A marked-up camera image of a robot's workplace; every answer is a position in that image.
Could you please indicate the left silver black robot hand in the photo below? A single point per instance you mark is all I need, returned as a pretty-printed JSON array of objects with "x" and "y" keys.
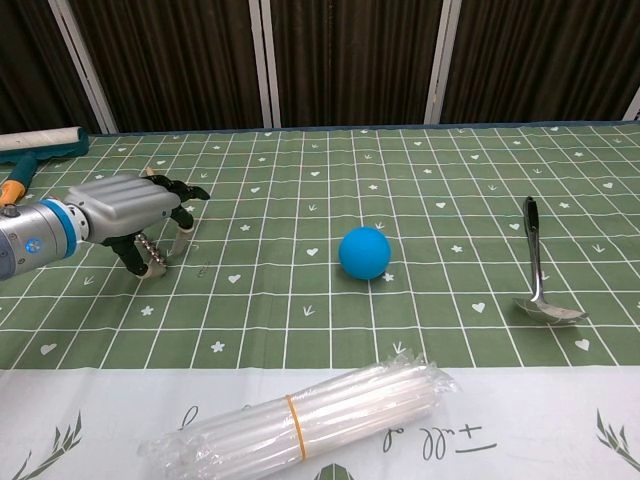
[{"x": 120, "y": 205}]

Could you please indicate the yellow rubber band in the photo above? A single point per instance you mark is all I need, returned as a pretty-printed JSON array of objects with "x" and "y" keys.
[{"x": 297, "y": 430}]

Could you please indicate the teal lint roller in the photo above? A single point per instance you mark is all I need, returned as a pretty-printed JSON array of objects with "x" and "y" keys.
[{"x": 45, "y": 142}]

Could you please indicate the green grid tablecloth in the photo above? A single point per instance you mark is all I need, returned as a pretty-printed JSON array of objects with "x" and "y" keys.
[{"x": 350, "y": 325}]

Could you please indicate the bundle of clear straws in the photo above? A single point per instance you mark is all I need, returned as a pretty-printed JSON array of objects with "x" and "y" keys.
[{"x": 310, "y": 420}]

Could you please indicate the white partition frame post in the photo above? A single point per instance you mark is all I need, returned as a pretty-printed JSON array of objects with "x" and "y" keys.
[
  {"x": 442, "y": 60},
  {"x": 266, "y": 65},
  {"x": 634, "y": 107},
  {"x": 85, "y": 70}
]

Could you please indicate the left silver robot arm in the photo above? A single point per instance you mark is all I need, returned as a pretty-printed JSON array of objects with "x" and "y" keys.
[{"x": 30, "y": 240}]

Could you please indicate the blue ball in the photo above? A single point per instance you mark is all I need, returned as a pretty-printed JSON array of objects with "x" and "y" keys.
[{"x": 364, "y": 252}]

